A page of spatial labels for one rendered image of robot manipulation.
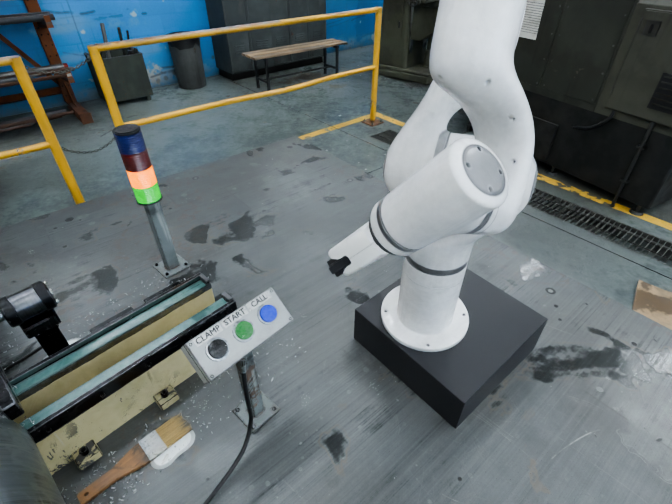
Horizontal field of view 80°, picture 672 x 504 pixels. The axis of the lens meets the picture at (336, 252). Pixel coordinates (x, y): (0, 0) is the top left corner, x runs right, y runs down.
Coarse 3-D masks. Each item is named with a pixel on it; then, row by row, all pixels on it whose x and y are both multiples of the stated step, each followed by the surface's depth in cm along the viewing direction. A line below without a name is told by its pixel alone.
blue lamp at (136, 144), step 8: (120, 136) 91; (128, 136) 91; (136, 136) 92; (120, 144) 92; (128, 144) 92; (136, 144) 93; (144, 144) 95; (120, 152) 94; (128, 152) 93; (136, 152) 94
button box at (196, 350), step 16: (272, 288) 70; (256, 304) 68; (272, 304) 69; (224, 320) 64; (240, 320) 65; (256, 320) 67; (288, 320) 69; (208, 336) 62; (224, 336) 63; (256, 336) 66; (192, 352) 60; (240, 352) 64; (208, 368) 61; (224, 368) 62
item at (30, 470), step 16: (0, 432) 48; (16, 432) 51; (0, 448) 46; (16, 448) 48; (32, 448) 51; (0, 464) 44; (16, 464) 46; (32, 464) 48; (0, 480) 43; (16, 480) 44; (32, 480) 45; (48, 480) 48; (0, 496) 41; (16, 496) 42; (32, 496) 43; (48, 496) 45
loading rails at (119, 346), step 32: (192, 288) 94; (128, 320) 86; (160, 320) 89; (192, 320) 86; (64, 352) 79; (96, 352) 81; (128, 352) 86; (160, 352) 80; (32, 384) 74; (64, 384) 78; (96, 384) 74; (128, 384) 77; (160, 384) 83; (32, 416) 69; (64, 416) 69; (96, 416) 75; (128, 416) 80; (64, 448) 72; (96, 448) 75
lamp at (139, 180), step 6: (150, 168) 98; (132, 174) 97; (138, 174) 97; (144, 174) 97; (150, 174) 99; (132, 180) 98; (138, 180) 98; (144, 180) 98; (150, 180) 99; (156, 180) 102; (132, 186) 100; (138, 186) 98; (144, 186) 99; (150, 186) 100
